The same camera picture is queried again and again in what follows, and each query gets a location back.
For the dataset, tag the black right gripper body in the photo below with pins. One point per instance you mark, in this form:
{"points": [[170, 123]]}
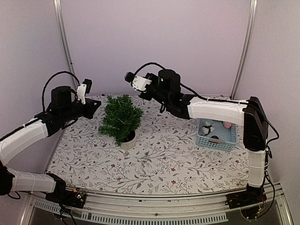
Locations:
{"points": [[161, 97]]}

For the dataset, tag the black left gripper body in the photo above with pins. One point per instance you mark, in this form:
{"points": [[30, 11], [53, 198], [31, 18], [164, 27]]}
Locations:
{"points": [[70, 114]]}

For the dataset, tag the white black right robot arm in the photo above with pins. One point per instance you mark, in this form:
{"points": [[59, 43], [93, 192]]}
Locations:
{"points": [[246, 113]]}

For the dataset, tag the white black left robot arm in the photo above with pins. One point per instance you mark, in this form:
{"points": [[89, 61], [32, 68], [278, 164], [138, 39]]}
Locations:
{"points": [[41, 126]]}

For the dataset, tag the small green christmas tree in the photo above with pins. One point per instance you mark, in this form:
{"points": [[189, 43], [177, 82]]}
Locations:
{"points": [[121, 117]]}

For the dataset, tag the white cotton boll ornament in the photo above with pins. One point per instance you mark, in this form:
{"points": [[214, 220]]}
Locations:
{"points": [[207, 128]]}

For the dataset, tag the white ribbed plant pot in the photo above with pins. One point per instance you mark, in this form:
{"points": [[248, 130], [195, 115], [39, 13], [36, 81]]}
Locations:
{"points": [[130, 141]]}

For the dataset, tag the pink pompom ornament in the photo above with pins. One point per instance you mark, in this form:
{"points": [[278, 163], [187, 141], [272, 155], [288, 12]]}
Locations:
{"points": [[227, 125]]}

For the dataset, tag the light blue perforated basket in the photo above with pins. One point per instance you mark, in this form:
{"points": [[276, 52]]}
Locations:
{"points": [[213, 134]]}

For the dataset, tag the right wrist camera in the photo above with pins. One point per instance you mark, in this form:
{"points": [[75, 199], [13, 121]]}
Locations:
{"points": [[138, 83]]}

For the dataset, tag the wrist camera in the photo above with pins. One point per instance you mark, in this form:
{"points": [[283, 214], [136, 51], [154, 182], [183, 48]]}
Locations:
{"points": [[83, 89], [138, 83]]}

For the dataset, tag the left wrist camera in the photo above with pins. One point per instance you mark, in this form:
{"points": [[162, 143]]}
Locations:
{"points": [[83, 89]]}

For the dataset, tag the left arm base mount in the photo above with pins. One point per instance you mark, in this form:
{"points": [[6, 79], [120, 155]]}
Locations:
{"points": [[73, 198]]}

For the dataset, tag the aluminium corner post left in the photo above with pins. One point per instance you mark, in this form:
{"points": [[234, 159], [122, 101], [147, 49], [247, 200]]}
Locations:
{"points": [[63, 35]]}

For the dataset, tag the aluminium corner post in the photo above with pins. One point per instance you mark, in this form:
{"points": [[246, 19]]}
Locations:
{"points": [[63, 35], [245, 49]]}

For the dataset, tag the aluminium corner post right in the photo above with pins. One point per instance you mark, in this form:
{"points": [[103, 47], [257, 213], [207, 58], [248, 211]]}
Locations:
{"points": [[245, 49]]}

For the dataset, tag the aluminium front rail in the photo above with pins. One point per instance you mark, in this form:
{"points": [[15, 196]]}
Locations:
{"points": [[103, 208]]}

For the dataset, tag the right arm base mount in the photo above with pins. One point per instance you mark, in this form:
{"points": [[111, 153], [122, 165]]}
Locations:
{"points": [[252, 195]]}

